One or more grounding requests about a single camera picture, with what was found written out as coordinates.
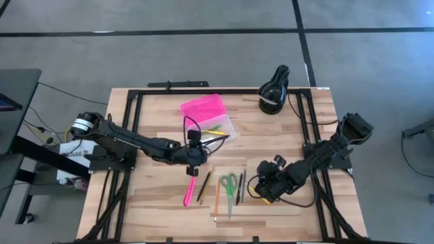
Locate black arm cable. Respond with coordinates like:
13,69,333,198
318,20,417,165
182,115,203,145
246,174,319,209

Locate grey desk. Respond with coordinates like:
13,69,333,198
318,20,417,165
0,68,43,218

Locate grey pen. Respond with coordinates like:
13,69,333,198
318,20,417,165
240,168,247,205

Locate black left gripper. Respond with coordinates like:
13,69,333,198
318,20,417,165
175,129,231,178

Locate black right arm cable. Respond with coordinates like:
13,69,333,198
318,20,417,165
246,174,319,209

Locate thin dark table cable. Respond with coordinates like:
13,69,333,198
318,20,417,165
286,94,340,126

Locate grey chair base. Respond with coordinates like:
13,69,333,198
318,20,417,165
401,118,434,145

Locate black desk leg frame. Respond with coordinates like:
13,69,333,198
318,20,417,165
9,135,92,225

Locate black aluminium table frame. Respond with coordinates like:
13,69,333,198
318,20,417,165
77,87,372,244

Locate white paper box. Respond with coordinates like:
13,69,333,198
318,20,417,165
55,138,100,181

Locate laptop screen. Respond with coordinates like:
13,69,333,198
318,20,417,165
0,92,24,113

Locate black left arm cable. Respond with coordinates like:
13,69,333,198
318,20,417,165
182,115,203,145

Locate green-handled scissors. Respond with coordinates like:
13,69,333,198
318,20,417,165
219,173,238,220

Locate orange pencil with eraser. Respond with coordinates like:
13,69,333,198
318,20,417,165
214,180,222,223

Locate thick black pen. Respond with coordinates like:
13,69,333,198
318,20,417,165
196,171,212,203

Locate clear box with pink lid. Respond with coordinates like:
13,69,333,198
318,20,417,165
180,93,237,150

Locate black mounting bar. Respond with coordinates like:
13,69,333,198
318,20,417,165
146,80,210,89

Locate yellow pen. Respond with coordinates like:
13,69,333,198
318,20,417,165
201,129,228,137
249,185,273,206

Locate black desk lamp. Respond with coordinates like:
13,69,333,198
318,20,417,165
258,64,291,116

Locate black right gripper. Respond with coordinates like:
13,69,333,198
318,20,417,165
253,155,302,205

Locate black floor cable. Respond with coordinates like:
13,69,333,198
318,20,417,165
400,131,434,179
37,81,109,106

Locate pink pen with blue cap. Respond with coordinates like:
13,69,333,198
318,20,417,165
183,176,198,207

